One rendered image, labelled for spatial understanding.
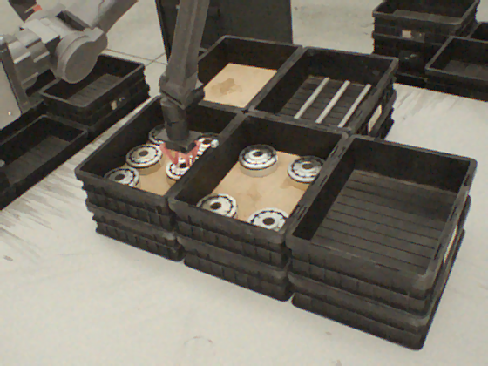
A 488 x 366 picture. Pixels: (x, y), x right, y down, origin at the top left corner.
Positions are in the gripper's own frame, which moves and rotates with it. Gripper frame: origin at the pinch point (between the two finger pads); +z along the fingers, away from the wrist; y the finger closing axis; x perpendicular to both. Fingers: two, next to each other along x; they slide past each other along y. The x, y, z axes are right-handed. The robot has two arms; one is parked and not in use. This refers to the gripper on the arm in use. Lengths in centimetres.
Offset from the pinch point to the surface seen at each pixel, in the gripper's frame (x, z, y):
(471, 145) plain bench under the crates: -60, 16, -58
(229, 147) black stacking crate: -8.5, -2.6, -9.5
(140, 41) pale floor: -195, 75, 195
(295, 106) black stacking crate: -41.9, 2.7, -11.4
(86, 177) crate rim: 20.3, -4.8, 15.1
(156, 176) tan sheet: 3.1, 4.3, 7.9
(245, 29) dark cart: -142, 29, 70
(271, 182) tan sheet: -7.5, 4.4, -22.1
